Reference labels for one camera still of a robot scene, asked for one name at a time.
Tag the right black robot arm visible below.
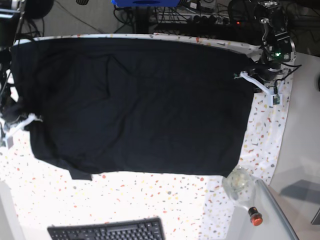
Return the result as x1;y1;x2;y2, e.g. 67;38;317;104
0;0;26;123

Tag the clear bottle orange cap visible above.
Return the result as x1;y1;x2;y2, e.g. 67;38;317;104
222;166;263;227

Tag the black power strip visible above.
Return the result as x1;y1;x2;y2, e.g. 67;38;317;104
186;14;231;26

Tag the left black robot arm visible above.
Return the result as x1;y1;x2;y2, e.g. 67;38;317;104
252;0;297;84

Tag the black t-shirt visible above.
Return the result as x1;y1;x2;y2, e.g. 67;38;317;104
11;38;254;177

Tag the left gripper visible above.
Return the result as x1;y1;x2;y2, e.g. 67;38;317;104
249;62;281;84

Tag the black wire rack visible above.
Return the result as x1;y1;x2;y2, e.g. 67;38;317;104
148;6;202;24

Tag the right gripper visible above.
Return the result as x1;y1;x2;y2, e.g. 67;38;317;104
0;98;28;125

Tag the blue box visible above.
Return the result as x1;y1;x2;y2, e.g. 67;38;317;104
111;0;189;8

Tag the black computer keyboard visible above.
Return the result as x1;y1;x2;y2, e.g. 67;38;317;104
47;217;166;240

